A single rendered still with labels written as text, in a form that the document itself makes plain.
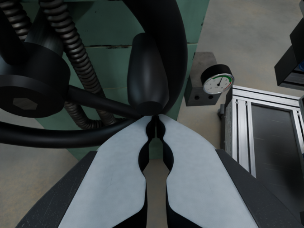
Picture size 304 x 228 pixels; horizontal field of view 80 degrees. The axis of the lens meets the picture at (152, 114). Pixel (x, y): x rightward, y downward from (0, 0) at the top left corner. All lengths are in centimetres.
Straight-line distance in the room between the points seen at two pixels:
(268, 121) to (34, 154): 118
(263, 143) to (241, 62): 78
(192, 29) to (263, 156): 67
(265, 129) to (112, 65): 77
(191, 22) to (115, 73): 19
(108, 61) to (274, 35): 171
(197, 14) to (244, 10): 183
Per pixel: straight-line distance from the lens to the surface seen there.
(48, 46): 22
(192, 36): 38
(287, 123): 106
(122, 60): 40
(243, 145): 87
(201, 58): 51
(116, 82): 45
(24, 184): 113
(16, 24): 25
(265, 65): 163
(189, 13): 36
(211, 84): 40
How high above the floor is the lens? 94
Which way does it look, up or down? 58 degrees down
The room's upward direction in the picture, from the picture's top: 2 degrees clockwise
